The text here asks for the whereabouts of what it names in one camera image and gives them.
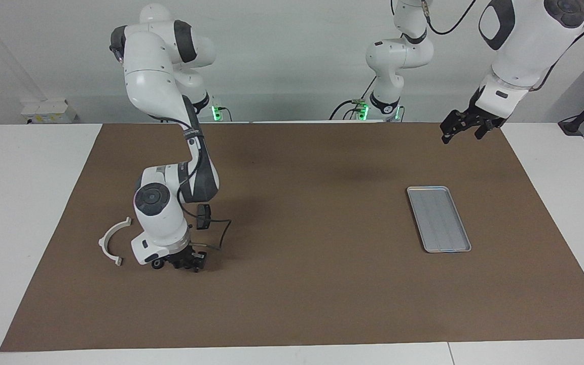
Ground white semicircular bracket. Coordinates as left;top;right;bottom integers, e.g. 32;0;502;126
98;217;133;267

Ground brown table mat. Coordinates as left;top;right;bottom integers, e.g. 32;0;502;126
0;122;584;353

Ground silver metal tray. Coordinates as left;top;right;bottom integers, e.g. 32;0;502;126
407;186;472;253

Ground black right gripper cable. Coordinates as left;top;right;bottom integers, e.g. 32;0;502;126
148;115;232;250

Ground black base cables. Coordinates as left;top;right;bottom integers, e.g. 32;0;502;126
329;76;377;121

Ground white box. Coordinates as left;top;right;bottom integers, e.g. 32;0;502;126
21;99;77;124

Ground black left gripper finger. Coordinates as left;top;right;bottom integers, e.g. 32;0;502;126
440;111;470;145
474;122;498;140

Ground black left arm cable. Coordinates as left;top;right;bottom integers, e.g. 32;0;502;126
421;0;584;93

